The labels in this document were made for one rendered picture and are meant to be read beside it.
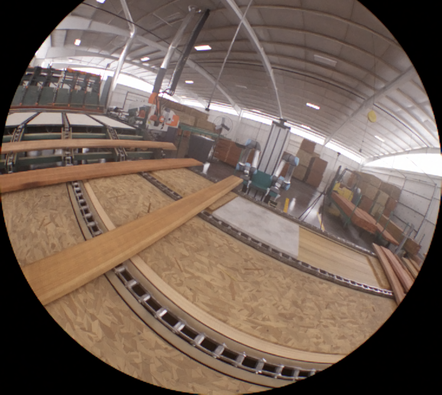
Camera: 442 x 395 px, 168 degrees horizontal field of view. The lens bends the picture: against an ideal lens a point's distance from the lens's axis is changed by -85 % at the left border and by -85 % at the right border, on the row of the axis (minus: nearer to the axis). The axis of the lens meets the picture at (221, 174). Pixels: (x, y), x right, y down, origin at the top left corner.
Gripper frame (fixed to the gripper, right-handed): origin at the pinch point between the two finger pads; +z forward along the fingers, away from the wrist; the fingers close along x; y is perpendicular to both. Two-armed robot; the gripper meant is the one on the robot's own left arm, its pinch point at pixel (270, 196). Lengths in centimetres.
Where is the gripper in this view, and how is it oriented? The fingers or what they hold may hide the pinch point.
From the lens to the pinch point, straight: 203.1
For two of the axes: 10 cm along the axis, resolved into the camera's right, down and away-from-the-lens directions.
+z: -5.6, 8.3, -0.7
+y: -2.5, -2.5, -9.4
